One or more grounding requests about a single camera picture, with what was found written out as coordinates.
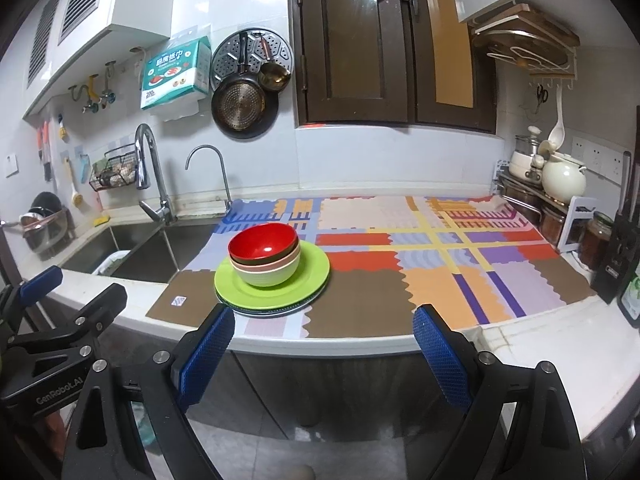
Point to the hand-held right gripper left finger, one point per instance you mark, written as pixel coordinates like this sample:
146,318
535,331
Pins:
206,355

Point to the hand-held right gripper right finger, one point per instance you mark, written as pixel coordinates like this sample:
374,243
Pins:
442,355

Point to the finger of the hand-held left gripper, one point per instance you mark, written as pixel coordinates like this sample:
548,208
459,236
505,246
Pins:
102,305
42,282

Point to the blue-patterned white plate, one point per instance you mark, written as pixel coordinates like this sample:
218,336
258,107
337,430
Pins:
295,306
270,313

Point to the white bowl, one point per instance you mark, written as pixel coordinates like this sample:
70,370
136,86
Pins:
270,276

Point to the red and black bowl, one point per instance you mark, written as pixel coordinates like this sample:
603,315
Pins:
260,242

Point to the pink bowl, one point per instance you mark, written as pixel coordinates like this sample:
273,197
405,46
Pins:
292,259

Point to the green plate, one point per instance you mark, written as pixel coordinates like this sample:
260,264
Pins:
312,270

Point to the dish rack with bowls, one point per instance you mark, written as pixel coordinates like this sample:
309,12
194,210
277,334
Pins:
42,230

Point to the white colander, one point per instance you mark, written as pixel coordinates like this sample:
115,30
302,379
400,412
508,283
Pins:
112,262

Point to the stainless steel sink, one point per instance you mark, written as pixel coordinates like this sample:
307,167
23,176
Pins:
150,250

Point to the colourful patterned mat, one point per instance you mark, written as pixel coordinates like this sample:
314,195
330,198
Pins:
450,270

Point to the yellow sponge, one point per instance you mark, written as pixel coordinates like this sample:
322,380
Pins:
102,219

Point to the yellow dish brush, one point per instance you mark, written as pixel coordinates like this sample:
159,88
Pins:
76,195

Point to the red hanging utensils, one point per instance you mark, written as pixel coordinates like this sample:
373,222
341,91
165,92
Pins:
44,150

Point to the tall chrome faucet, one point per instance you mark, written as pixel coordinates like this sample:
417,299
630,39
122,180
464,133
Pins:
145,160

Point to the glass jar with red contents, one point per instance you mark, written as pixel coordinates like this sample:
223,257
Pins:
556,227

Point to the thin gooseneck faucet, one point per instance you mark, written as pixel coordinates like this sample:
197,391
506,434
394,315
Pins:
224,180

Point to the steel pot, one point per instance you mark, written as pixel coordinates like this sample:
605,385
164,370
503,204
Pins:
522,200

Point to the glass jar with dark contents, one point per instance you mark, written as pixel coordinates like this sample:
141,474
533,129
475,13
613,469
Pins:
596,245

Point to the metal shelf rack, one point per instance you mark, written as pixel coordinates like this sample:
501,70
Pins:
580,215

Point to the green bottle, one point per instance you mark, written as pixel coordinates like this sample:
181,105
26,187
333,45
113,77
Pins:
632,295

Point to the white pot with glass lid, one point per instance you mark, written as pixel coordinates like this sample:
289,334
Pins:
522,162

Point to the black knife block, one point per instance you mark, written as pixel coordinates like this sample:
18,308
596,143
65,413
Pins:
620,240

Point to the cream ceramic pot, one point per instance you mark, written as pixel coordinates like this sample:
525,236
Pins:
564,177

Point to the black frying pan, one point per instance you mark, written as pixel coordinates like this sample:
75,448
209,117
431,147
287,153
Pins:
242,110

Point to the paper towel pack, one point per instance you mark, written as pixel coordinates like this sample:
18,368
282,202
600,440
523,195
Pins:
172,75

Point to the white ladle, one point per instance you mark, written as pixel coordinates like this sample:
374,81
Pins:
556,130

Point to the black scissors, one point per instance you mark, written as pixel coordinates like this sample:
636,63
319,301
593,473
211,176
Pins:
542,94

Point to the round steel steamer tray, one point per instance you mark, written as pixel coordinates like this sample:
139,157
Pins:
225,52

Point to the white range hood cabinet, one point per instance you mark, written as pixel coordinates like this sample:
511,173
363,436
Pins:
100,5

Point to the small brass pot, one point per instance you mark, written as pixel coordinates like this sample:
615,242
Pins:
274,76

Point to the cutting board rack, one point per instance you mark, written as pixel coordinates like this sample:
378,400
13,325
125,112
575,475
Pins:
525,37

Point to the wall pipe valves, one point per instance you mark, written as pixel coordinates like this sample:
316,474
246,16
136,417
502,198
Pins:
92,92

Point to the white wall socket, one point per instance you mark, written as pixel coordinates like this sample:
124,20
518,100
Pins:
597,155

